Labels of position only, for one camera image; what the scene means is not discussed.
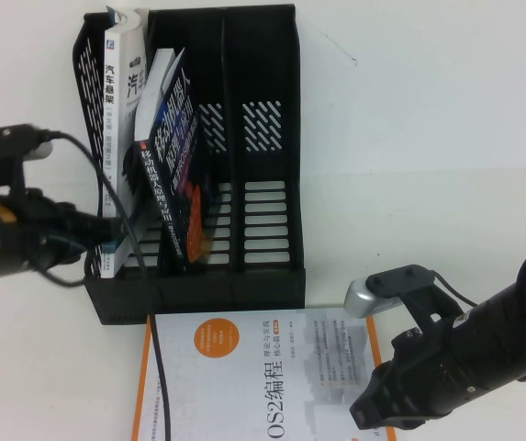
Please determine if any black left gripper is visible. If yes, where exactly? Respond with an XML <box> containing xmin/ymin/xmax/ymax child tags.
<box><xmin>12</xmin><ymin>187</ymin><xmax>127</xmax><ymax>272</ymax></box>

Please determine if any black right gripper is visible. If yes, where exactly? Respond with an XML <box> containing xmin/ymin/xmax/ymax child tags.
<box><xmin>349</xmin><ymin>328</ymin><xmax>468</xmax><ymax>431</ymax></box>

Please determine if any white car suspension book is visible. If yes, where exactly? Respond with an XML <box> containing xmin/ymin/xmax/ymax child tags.
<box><xmin>104</xmin><ymin>5</ymin><xmax>153</xmax><ymax>280</ymax></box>

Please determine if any dark blue robotics book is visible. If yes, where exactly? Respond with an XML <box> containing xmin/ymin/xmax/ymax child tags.
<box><xmin>132</xmin><ymin>47</ymin><xmax>213</xmax><ymax>276</ymax></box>

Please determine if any white orange ROS2 book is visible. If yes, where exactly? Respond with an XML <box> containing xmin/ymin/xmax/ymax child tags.
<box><xmin>129</xmin><ymin>306</ymin><xmax>399</xmax><ymax>441</ymax></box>

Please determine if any black plastic book stand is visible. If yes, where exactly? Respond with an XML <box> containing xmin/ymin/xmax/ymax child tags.
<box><xmin>72</xmin><ymin>4</ymin><xmax>308</xmax><ymax>326</ymax></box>

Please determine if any thin black cable loop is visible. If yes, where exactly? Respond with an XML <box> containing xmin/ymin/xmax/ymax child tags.
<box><xmin>28</xmin><ymin>243</ymin><xmax>92</xmax><ymax>289</ymax></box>

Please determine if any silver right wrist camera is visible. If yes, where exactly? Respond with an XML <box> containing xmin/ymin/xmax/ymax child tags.
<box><xmin>343</xmin><ymin>264</ymin><xmax>464</xmax><ymax>334</ymax></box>

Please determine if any black right camera cable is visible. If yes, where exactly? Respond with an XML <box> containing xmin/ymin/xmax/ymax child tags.
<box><xmin>431</xmin><ymin>269</ymin><xmax>480</xmax><ymax>308</ymax></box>

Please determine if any black camera cable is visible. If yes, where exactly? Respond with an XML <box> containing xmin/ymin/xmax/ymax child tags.
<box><xmin>37</xmin><ymin>130</ymin><xmax>174</xmax><ymax>441</ymax></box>
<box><xmin>431</xmin><ymin>269</ymin><xmax>480</xmax><ymax>308</ymax></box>

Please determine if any black left camera cable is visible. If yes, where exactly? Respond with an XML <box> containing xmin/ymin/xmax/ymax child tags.
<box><xmin>37</xmin><ymin>130</ymin><xmax>174</xmax><ymax>441</ymax></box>

